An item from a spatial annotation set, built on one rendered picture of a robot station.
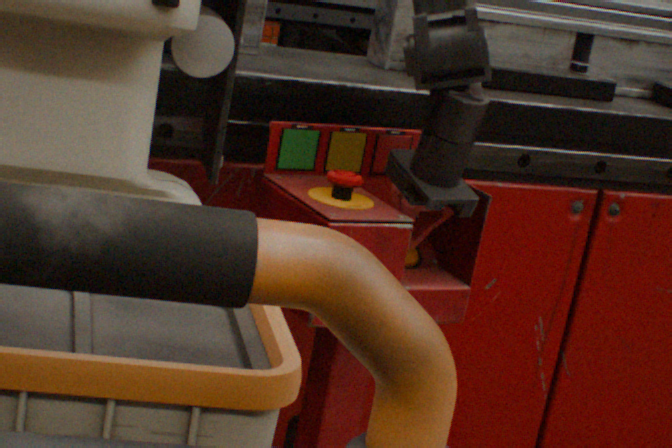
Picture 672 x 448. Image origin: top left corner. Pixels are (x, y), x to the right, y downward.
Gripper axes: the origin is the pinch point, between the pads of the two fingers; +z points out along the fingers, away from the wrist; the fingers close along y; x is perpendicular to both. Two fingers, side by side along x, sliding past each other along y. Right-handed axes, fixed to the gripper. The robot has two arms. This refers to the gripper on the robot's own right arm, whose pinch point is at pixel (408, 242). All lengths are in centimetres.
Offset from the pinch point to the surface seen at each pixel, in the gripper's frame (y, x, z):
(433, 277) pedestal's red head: -4.9, -1.1, 1.3
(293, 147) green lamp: 9.8, 12.2, -6.2
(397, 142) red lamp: 10.2, -1.4, -7.0
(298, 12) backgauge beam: 55, -10, -2
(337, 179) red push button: 0.6, 11.5, -7.9
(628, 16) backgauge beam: 51, -67, -8
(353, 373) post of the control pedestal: -5.9, 5.7, 13.8
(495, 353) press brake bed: 6.8, -26.1, 23.7
